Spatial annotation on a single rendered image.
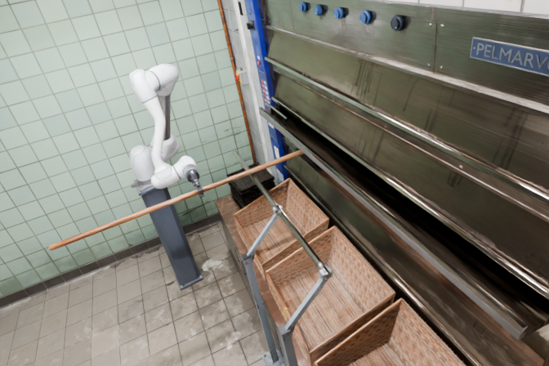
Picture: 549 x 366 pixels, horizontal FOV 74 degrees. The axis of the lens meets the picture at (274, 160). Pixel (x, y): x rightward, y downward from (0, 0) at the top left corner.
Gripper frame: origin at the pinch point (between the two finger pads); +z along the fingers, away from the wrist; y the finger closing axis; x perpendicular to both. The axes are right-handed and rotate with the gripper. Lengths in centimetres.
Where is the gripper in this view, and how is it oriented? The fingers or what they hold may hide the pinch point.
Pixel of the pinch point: (199, 190)
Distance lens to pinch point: 211.9
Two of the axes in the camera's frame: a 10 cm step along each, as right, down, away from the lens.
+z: 4.0, 4.1, -8.2
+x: -9.0, 3.3, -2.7
